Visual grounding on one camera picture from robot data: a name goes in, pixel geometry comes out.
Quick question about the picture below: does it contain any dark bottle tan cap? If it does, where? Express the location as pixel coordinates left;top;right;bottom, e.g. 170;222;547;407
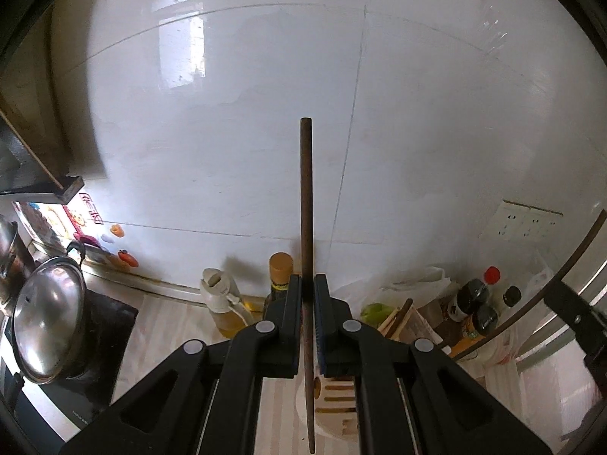
264;251;295;312

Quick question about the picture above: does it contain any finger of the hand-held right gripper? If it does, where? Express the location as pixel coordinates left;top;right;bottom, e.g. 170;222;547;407
543;281;607;381

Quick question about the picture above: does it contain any brown wooden chopstick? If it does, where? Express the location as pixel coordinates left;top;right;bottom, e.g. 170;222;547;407
299;118;317;454
393;298;414;339

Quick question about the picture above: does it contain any dark bottle red cap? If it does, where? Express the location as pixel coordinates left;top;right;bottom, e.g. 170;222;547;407
447;265;503;324

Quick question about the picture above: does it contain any dark range hood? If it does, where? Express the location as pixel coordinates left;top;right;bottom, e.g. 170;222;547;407
0;2;108;206

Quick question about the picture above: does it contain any printed paper packet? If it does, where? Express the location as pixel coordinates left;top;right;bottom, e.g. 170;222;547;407
403;301;449;348

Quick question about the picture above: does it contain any white wall socket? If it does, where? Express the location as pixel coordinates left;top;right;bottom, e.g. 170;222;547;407
478;199;565;243

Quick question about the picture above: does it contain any black chopstick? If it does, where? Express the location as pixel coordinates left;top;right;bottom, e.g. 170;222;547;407
448;213;607;361

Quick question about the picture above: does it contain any colourful wall poster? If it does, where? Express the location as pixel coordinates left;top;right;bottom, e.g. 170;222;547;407
11;192;106;257

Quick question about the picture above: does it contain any dark bottle black cap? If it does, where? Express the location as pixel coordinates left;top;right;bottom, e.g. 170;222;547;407
462;285;523;344

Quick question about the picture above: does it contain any green vegetable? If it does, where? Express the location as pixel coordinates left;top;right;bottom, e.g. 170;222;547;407
360;302;395;326

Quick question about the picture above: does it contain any black stove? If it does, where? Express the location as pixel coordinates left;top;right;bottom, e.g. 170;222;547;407
0;288;141;442

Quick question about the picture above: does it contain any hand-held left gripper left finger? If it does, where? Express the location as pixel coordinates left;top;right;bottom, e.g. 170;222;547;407
58;274;304;455

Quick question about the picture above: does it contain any steel pot with lid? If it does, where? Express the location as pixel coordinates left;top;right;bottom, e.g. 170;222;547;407
11;256;89;386

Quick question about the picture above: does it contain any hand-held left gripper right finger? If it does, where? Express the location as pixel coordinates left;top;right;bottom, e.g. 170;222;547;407
314;273;554;455

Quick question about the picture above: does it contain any white plastic bag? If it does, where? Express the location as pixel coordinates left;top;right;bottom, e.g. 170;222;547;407
332;265;457;324

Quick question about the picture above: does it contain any oil bottle white cap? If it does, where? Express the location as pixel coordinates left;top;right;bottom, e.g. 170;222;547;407
199;267;250;340

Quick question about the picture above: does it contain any beige slotted chopstick holder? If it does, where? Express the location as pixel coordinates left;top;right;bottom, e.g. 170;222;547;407
294;373;362;438

